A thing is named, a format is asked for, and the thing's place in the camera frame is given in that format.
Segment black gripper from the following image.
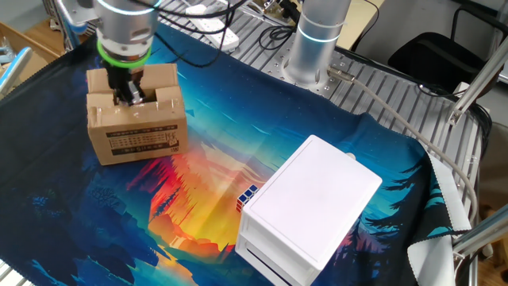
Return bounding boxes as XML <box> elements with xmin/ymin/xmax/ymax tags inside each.
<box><xmin>103</xmin><ymin>63</ymin><xmax>146</xmax><ymax>106</ymax></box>

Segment small brown cardboard box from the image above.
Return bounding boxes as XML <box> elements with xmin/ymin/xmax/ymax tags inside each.
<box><xmin>86</xmin><ymin>63</ymin><xmax>190</xmax><ymax>167</ymax></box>

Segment white power strip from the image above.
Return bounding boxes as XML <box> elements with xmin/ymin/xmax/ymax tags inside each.
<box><xmin>185</xmin><ymin>3</ymin><xmax>241</xmax><ymax>52</ymax></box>

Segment colourful landscape print cloth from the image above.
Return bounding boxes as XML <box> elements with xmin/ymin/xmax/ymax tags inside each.
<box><xmin>0</xmin><ymin>23</ymin><xmax>473</xmax><ymax>286</ymax></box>

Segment silver blue edged bar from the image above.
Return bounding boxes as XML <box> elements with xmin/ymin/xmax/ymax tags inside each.
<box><xmin>0</xmin><ymin>46</ymin><xmax>33</xmax><ymax>96</ymax></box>

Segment blue faced Rubik's cube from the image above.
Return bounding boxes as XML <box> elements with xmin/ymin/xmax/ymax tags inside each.
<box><xmin>236</xmin><ymin>184</ymin><xmax>260</xmax><ymax>215</ymax></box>

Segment black office chair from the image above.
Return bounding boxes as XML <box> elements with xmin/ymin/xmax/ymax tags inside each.
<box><xmin>387</xmin><ymin>6</ymin><xmax>508</xmax><ymax>96</ymax></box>

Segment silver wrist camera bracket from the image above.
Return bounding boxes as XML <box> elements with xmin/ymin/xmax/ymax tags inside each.
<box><xmin>55</xmin><ymin>0</ymin><xmax>99</xmax><ymax>31</ymax></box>

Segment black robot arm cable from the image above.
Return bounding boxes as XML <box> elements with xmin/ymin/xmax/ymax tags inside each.
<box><xmin>130</xmin><ymin>0</ymin><xmax>249</xmax><ymax>68</ymax></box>

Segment coiled black cable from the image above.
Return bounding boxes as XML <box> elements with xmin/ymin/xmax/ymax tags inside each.
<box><xmin>259</xmin><ymin>25</ymin><xmax>298</xmax><ymax>52</ymax></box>

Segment white plastic enclosure box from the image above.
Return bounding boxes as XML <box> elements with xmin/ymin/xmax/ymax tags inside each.
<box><xmin>234</xmin><ymin>133</ymin><xmax>384</xmax><ymax>286</ymax></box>

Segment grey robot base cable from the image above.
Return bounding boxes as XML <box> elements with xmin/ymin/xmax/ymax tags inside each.
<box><xmin>327</xmin><ymin>65</ymin><xmax>479</xmax><ymax>223</ymax></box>

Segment aluminium frame profile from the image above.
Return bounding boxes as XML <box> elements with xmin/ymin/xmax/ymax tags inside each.
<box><xmin>447</xmin><ymin>37</ymin><xmax>508</xmax><ymax>126</ymax></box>
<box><xmin>452</xmin><ymin>216</ymin><xmax>508</xmax><ymax>286</ymax></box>

